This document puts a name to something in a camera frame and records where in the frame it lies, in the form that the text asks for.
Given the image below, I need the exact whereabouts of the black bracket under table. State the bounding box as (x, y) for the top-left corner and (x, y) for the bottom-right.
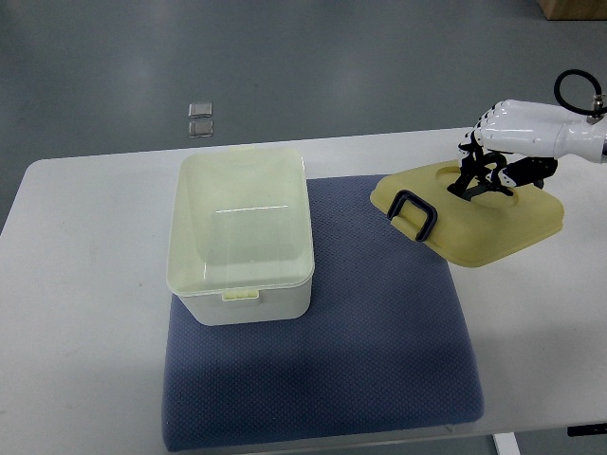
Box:
(567, 423), (607, 437)

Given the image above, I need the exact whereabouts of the upper metal floor plate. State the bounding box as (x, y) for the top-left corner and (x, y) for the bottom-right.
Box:
(188, 101), (212, 118)

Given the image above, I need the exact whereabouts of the metal floor plate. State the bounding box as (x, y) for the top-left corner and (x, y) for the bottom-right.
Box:
(188, 101), (212, 118)
(189, 119), (213, 138)

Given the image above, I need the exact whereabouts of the lower metal floor plate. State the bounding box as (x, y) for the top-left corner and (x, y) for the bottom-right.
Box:
(189, 119), (213, 138)

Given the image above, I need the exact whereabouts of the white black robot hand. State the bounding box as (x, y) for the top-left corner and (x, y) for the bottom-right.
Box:
(448, 100), (606, 201)

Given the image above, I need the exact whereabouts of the yellow box lid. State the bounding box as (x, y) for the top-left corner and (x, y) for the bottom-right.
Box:
(370, 161), (564, 267)

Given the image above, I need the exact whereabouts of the blue cushion mat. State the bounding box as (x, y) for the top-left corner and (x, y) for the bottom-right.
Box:
(162, 175), (484, 451)

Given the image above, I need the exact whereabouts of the brown cardboard box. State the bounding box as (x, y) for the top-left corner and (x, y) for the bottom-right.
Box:
(537, 0), (606, 21)

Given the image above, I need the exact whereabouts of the black cable loop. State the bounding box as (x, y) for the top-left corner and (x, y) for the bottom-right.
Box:
(554, 69), (607, 117)

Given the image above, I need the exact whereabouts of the white storage box base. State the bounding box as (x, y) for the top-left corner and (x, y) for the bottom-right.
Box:
(166, 147), (315, 326)

